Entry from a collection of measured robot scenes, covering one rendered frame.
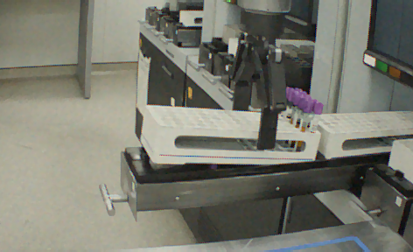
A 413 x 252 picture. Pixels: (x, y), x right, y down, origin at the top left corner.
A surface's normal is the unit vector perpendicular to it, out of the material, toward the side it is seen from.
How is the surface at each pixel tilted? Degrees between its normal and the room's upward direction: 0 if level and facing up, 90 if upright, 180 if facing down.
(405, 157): 90
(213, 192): 90
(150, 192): 90
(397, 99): 90
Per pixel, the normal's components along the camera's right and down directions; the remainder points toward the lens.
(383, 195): -0.94, 0.04
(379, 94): 0.32, 0.35
